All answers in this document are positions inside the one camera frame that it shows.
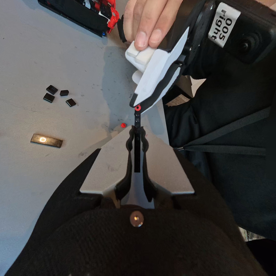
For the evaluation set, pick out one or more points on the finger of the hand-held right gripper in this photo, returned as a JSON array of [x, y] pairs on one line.
[[155, 71], [168, 88]]

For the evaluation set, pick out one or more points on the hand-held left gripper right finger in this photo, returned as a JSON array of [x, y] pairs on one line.
[[168, 170]]

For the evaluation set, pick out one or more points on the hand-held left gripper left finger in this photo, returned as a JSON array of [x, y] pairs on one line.
[[107, 170]]

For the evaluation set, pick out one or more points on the long black studded toy plate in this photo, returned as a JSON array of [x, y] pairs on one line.
[[137, 155]]

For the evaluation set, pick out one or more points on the small black toy slope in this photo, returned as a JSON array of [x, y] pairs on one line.
[[49, 97], [52, 89], [71, 102], [64, 93]]

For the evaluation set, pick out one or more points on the grey desk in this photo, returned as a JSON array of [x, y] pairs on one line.
[[43, 54]]

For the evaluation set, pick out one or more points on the person's right hand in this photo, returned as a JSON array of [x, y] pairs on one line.
[[151, 19]]

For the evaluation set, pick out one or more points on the short black smooth toy tile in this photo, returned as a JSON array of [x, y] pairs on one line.
[[51, 142]]

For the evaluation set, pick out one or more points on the person's black hoodie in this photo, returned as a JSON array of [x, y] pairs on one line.
[[237, 183]]

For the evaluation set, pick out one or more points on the partly built toy car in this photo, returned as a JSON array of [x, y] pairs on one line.
[[82, 13]]

